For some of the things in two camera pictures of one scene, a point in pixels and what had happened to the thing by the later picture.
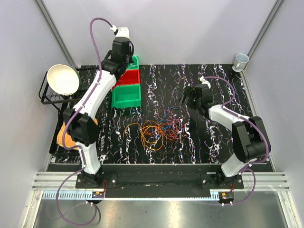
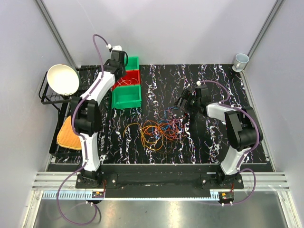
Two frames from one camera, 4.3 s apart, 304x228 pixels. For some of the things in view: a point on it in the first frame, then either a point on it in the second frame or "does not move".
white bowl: [63, 79] does not move
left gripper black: [130, 52] -> [124, 68]
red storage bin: [128, 77] does not move
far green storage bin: [135, 65] does not move
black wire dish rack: [88, 75] does not move
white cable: [132, 65] -> [131, 78]
